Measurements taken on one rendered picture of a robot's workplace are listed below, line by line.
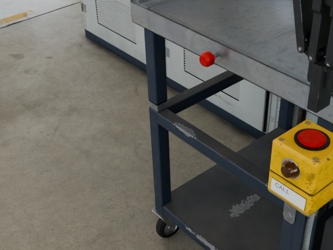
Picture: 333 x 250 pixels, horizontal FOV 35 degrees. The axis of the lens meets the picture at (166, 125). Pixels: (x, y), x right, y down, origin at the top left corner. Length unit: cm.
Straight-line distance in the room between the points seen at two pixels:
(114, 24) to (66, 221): 121
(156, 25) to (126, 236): 83
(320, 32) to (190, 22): 58
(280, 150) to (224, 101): 153
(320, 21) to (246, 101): 152
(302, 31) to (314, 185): 21
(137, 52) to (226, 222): 128
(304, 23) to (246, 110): 152
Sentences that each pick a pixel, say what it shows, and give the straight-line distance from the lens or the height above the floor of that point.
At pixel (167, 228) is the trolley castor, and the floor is 5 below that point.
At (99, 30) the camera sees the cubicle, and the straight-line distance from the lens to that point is 294.
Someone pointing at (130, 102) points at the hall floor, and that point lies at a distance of 250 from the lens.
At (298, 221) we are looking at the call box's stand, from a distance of 86.
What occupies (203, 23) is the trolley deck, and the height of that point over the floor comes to 85.
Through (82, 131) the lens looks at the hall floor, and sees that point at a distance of 235.
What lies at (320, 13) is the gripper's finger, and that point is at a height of 109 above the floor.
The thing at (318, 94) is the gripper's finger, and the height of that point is 99.
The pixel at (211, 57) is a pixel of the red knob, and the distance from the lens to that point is 112.
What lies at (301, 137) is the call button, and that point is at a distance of 77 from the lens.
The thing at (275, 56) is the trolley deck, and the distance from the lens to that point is 109.
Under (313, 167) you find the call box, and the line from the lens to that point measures 74.
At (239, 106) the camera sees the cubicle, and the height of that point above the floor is 13.
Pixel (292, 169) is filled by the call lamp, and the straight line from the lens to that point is 76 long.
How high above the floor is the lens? 136
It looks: 36 degrees down
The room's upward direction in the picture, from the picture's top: 2 degrees counter-clockwise
